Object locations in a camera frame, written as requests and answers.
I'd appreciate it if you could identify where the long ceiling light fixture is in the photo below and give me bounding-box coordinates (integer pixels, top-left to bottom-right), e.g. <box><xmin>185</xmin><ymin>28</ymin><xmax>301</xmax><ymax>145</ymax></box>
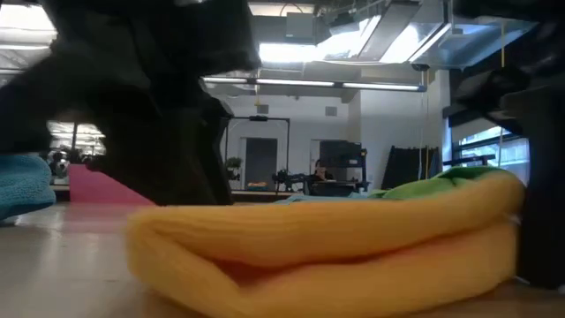
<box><xmin>200</xmin><ymin>75</ymin><xmax>427</xmax><ymax>93</ymax></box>

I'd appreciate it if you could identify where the small green background plant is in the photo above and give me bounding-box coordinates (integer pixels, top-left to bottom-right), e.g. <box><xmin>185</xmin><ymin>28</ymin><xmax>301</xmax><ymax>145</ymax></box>
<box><xmin>224</xmin><ymin>156</ymin><xmax>244</xmax><ymax>180</ymax></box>

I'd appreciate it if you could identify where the orange microfiber towel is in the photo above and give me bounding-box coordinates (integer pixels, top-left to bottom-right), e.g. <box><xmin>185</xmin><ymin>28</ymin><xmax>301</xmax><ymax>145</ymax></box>
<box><xmin>125</xmin><ymin>170</ymin><xmax>526</xmax><ymax>318</ymax></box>

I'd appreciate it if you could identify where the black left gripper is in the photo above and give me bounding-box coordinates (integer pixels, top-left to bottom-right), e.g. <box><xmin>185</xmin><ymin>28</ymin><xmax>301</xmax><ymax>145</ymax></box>
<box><xmin>0</xmin><ymin>0</ymin><xmax>262</xmax><ymax>208</ymax></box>

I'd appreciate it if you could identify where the black background cabinet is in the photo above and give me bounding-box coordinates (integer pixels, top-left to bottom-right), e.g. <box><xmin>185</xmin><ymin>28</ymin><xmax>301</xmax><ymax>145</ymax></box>
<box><xmin>318</xmin><ymin>140</ymin><xmax>370</xmax><ymax>195</ymax></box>

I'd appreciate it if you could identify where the pink plastic basket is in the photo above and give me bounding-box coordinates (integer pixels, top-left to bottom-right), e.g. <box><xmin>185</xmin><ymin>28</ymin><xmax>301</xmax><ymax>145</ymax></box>
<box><xmin>68</xmin><ymin>163</ymin><xmax>155</xmax><ymax>207</ymax></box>

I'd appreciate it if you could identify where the black background workstation frame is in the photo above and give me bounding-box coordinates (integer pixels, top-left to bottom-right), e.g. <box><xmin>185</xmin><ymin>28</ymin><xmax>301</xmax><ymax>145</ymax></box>
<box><xmin>231</xmin><ymin>115</ymin><xmax>291</xmax><ymax>191</ymax></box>

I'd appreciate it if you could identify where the black hanging curtain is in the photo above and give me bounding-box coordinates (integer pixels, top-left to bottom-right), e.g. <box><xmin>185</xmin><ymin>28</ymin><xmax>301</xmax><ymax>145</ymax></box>
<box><xmin>381</xmin><ymin>145</ymin><xmax>442</xmax><ymax>191</ymax></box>

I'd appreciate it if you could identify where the silver ventilation duct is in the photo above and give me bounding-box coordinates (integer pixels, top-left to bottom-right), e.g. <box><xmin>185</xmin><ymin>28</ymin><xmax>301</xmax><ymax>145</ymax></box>
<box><xmin>352</xmin><ymin>0</ymin><xmax>538</xmax><ymax>70</ymax></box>

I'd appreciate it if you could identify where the black mesh cart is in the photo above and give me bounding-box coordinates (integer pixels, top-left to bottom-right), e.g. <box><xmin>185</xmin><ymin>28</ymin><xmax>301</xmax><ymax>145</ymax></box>
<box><xmin>442</xmin><ymin>154</ymin><xmax>496</xmax><ymax>168</ymax></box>

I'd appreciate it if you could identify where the person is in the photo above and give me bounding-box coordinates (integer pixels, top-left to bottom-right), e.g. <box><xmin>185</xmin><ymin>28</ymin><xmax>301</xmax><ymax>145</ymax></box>
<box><xmin>308</xmin><ymin>158</ymin><xmax>337</xmax><ymax>195</ymax></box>

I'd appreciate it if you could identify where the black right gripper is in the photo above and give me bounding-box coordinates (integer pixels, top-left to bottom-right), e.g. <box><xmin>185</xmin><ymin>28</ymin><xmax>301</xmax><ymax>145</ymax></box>
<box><xmin>443</xmin><ymin>21</ymin><xmax>565</xmax><ymax>133</ymax></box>

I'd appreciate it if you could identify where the crumpled teal microfiber towel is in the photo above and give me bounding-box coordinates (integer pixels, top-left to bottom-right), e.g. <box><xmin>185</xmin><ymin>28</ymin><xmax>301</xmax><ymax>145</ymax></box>
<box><xmin>0</xmin><ymin>154</ymin><xmax>57</xmax><ymax>222</ymax></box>

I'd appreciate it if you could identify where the yellow hanging cord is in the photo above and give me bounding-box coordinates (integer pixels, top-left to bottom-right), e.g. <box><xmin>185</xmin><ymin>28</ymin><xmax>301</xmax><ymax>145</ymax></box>
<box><xmin>498</xmin><ymin>19</ymin><xmax>507</xmax><ymax>156</ymax></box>

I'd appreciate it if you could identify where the green microfiber towel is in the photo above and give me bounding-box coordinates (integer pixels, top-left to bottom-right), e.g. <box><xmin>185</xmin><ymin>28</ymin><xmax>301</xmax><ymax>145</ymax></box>
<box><xmin>368</xmin><ymin>165</ymin><xmax>509</xmax><ymax>200</ymax></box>

